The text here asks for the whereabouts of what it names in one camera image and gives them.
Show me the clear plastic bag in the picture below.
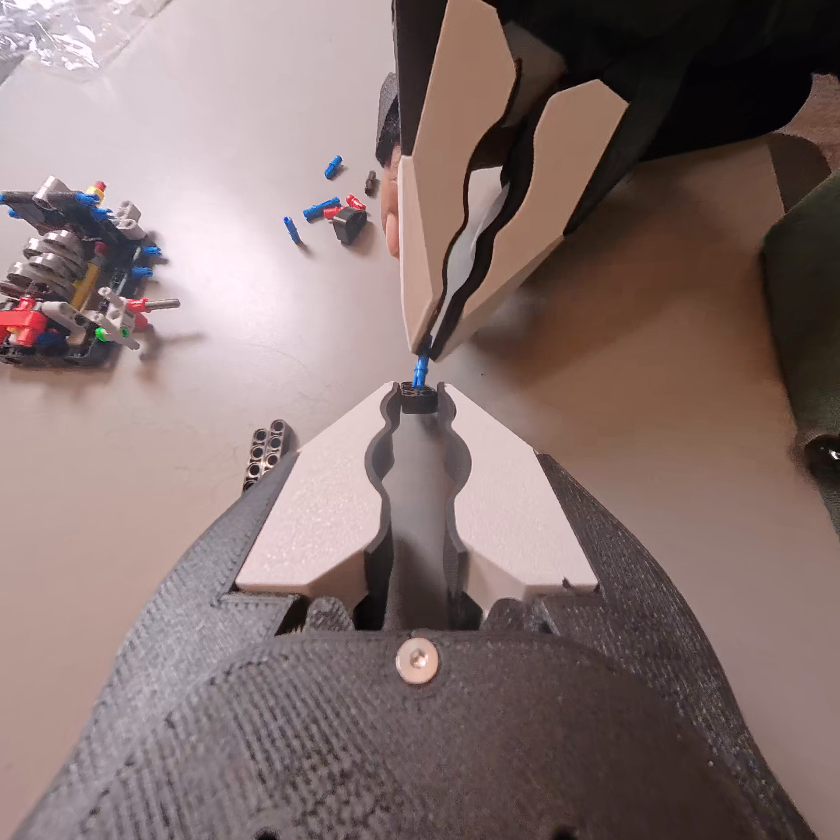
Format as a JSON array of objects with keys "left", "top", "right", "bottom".
[{"left": 0, "top": 0, "right": 175, "bottom": 71}]

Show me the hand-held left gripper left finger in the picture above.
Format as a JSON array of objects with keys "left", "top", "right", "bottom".
[{"left": 234, "top": 382, "right": 403, "bottom": 611}]

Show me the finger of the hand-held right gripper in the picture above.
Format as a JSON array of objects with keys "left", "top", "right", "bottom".
[
  {"left": 430, "top": 79, "right": 630, "bottom": 365},
  {"left": 398, "top": 0, "right": 519, "bottom": 355}
]

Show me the lego car chassis assembly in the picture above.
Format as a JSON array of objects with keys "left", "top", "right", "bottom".
[{"left": 0, "top": 176, "right": 181, "bottom": 368}]

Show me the black cable with round plug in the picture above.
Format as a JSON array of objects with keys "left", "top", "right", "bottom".
[{"left": 804, "top": 430, "right": 840, "bottom": 488}]

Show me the black double lego beam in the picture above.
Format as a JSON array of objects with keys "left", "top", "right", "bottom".
[{"left": 244, "top": 420, "right": 294, "bottom": 492}]

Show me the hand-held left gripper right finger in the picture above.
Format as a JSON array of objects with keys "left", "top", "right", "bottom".
[{"left": 436, "top": 382, "right": 601, "bottom": 611}]

